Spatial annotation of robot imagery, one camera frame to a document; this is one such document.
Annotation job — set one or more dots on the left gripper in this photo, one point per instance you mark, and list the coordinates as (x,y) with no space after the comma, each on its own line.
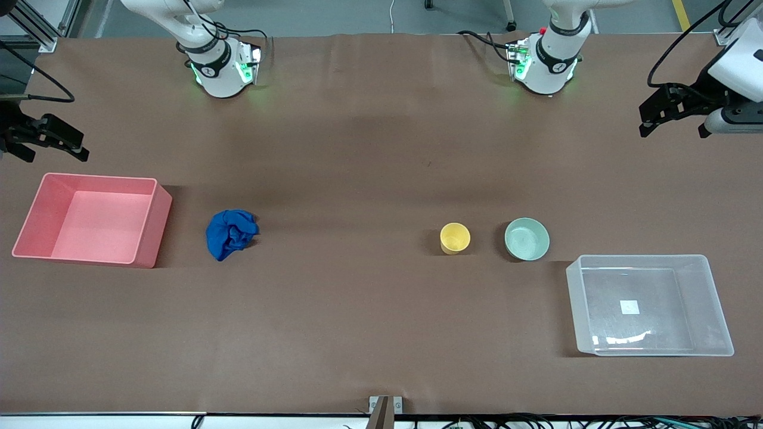
(698,98)

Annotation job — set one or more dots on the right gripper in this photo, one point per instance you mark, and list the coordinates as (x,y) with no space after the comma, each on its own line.
(13,126)

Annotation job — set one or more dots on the pale green bowl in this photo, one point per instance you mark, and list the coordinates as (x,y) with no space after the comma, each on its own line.
(527,239)

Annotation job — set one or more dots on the blue cloth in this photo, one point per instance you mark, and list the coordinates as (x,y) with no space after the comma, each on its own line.
(229,235)

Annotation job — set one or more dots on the yellow plastic cup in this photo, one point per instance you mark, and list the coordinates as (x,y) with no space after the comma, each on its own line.
(455,238)

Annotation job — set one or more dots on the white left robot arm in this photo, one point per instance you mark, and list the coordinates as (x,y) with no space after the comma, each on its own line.
(551,74)

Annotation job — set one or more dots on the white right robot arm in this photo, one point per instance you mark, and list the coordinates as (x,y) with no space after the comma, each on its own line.
(220,77)

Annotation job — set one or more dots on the pink plastic box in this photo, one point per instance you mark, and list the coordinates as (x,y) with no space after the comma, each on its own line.
(95,226)

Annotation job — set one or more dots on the clear plastic box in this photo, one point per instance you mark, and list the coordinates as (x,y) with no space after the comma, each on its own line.
(685,322)

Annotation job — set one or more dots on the small white label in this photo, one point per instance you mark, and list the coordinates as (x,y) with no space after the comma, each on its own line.
(629,307)

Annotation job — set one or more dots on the brown table cover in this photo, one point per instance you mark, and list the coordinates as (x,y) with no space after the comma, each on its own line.
(357,149)

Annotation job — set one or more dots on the aluminium frame corner bracket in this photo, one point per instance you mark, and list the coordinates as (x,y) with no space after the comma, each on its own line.
(726,37)

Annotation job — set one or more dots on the aluminium frame post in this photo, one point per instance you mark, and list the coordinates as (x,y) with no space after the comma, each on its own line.
(46,43)

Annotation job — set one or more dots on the metal table edge bracket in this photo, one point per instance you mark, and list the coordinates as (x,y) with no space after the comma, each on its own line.
(385,411)

